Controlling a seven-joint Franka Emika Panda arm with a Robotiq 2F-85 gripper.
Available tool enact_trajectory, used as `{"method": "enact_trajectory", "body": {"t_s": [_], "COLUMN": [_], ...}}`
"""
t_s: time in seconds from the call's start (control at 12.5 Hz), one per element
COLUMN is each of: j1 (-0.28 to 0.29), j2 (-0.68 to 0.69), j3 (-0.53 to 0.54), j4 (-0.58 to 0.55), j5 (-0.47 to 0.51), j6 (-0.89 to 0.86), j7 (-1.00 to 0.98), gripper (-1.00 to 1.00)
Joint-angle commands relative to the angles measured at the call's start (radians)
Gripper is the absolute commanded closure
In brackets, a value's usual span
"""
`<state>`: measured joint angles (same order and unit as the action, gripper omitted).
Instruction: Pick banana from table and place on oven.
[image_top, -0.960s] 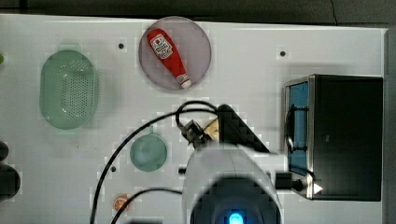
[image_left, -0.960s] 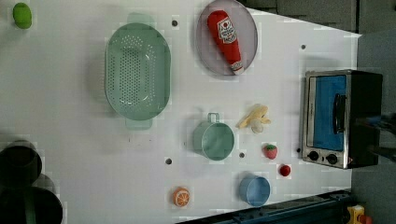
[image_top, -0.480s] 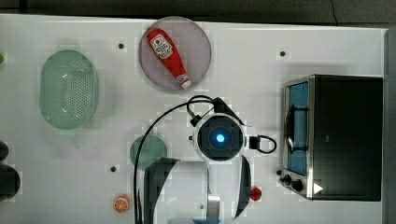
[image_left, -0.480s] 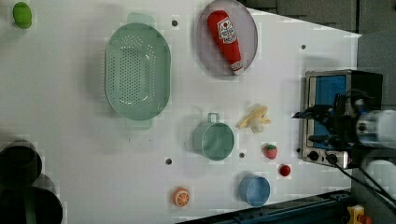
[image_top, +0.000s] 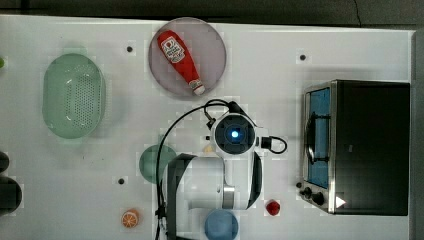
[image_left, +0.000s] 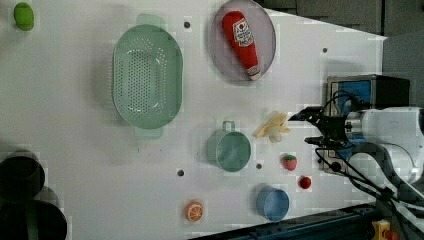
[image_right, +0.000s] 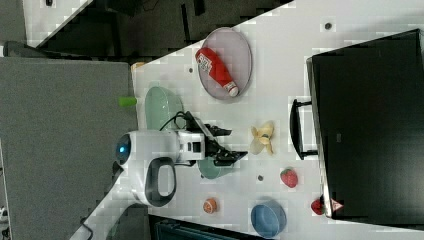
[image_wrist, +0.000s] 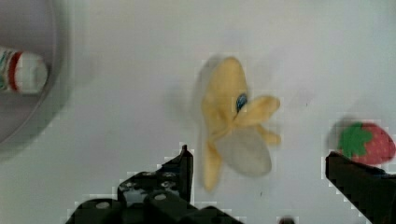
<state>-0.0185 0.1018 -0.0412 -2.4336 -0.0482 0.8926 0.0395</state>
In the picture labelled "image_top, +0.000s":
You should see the small red strawberry toy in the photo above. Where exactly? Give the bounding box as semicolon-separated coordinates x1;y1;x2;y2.
265;200;281;216

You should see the grey round plate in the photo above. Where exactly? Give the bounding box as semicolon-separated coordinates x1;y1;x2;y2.
148;17;227;98

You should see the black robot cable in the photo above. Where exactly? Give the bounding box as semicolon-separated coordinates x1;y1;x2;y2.
154;98;288;240

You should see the black cylinder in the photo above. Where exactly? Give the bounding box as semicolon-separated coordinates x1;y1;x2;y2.
0;176;22;216
0;152;10;173

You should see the black toaster oven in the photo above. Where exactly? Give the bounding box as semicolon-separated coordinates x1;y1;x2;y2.
297;80;411;216

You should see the black cylinder lower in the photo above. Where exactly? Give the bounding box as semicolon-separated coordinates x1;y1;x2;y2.
0;176;22;216

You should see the red ketchup bottle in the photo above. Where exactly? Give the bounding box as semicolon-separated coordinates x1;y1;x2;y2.
157;30;205;96

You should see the orange slice toy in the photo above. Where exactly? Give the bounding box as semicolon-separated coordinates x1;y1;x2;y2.
121;209;140;228

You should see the green cup with handle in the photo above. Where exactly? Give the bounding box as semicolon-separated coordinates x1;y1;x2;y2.
139;145;176;184

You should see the plush peeled banana toy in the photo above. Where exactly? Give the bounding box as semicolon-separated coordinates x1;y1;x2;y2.
203;144;214;153

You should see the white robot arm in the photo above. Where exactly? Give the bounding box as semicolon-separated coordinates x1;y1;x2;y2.
162;113;268;240

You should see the green perforated colander basket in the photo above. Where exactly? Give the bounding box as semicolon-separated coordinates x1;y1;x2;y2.
42;53;106;139

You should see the black cylinder upper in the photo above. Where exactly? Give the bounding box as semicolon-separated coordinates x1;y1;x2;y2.
0;152;10;173

